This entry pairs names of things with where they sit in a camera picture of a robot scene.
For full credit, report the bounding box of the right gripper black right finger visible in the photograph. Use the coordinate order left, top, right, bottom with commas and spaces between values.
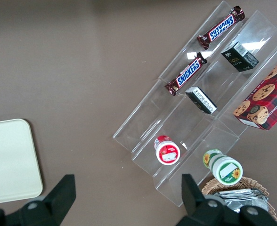
176, 173, 277, 226

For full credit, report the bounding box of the green lidded sunflower jar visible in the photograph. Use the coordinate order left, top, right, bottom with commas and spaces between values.
202, 148, 244, 186

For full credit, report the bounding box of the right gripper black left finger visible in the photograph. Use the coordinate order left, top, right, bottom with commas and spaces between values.
0, 174, 77, 226

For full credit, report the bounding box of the red lidded small jar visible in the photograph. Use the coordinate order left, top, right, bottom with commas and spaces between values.
154, 135, 181, 166

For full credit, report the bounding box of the clear acrylic stepped display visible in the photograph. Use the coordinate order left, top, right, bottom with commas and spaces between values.
112, 0, 277, 208

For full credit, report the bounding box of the silver foil pack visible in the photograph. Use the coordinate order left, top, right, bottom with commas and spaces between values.
211, 187, 270, 212

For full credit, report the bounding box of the light wicker basket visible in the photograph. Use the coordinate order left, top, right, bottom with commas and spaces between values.
200, 176, 277, 218

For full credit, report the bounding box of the cream rectangular plastic tray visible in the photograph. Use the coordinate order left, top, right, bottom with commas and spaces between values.
0, 118, 44, 205

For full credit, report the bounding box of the small black carton box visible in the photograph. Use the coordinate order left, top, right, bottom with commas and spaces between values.
220, 41, 260, 73
185, 86, 218, 115

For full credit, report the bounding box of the Snickers chocolate bar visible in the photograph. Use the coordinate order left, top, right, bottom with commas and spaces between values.
196, 6, 246, 50
164, 52, 208, 97

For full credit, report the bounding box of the red tartan cookie box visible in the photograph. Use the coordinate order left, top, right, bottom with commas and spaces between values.
232, 52, 277, 131

